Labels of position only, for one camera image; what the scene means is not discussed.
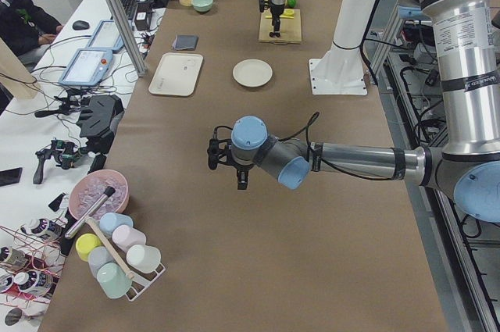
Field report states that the bamboo cutting board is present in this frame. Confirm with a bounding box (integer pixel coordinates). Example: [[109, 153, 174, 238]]
[[259, 9, 302, 44]]

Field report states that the far teach pendant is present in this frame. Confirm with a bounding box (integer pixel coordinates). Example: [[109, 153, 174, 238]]
[[87, 20, 124, 52]]

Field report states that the light blue cup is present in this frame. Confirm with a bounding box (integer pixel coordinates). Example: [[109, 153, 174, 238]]
[[99, 212, 134, 237]]

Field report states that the aluminium frame post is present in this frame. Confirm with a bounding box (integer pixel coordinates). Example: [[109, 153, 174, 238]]
[[105, 0, 146, 77]]

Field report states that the grey folded cloth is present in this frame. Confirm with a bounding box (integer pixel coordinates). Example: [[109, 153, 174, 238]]
[[172, 34, 198, 51]]

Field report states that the metal stirring rod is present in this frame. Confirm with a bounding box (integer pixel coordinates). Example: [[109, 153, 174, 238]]
[[64, 186, 116, 239]]

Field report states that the seated person dark jacket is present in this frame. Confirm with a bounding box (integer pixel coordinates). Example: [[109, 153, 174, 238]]
[[1, 0, 64, 66]]

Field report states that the black computer mouse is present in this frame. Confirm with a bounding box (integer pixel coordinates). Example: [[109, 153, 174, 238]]
[[72, 20, 90, 30]]

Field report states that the white cup rack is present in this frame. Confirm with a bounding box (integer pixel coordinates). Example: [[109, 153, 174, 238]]
[[85, 217, 166, 302]]

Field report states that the yellow cup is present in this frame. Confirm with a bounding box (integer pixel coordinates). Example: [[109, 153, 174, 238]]
[[76, 233, 102, 262]]

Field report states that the near teach pendant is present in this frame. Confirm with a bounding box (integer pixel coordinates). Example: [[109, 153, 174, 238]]
[[59, 48, 113, 87]]

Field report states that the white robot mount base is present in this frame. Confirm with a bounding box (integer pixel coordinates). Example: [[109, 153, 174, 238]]
[[309, 0, 377, 96]]

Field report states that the mint cup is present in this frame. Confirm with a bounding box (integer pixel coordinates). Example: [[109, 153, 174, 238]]
[[96, 262, 132, 299]]

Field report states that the cream rabbit tray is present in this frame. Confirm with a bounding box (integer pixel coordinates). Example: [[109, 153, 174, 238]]
[[148, 52, 203, 97]]

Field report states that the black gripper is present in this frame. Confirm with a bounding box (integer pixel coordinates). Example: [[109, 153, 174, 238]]
[[270, 3, 284, 34], [228, 155, 255, 190]]

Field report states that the pink bowl with ice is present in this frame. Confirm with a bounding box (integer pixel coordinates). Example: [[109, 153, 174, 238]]
[[69, 170, 130, 220]]

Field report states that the teach pendant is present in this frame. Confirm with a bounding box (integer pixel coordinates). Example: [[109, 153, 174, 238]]
[[87, 20, 124, 52], [59, 48, 113, 87]]

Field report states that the pink cup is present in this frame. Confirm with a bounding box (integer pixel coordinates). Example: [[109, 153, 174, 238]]
[[112, 224, 147, 252]]

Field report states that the grey cup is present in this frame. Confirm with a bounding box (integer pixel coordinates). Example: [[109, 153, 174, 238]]
[[87, 246, 115, 278]]

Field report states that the black smartphone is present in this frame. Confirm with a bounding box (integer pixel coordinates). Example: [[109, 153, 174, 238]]
[[0, 167, 23, 187]]

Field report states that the cream round plate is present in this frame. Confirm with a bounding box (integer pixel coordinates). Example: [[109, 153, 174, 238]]
[[233, 59, 273, 87]]

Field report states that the white cup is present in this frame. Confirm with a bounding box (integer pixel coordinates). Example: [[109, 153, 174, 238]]
[[126, 245, 161, 273]]

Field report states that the mint green bowl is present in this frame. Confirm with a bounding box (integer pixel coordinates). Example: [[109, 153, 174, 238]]
[[191, 0, 214, 13]]

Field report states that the yellow plastic knife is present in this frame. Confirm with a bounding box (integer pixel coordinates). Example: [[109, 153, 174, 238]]
[[264, 15, 295, 20]]

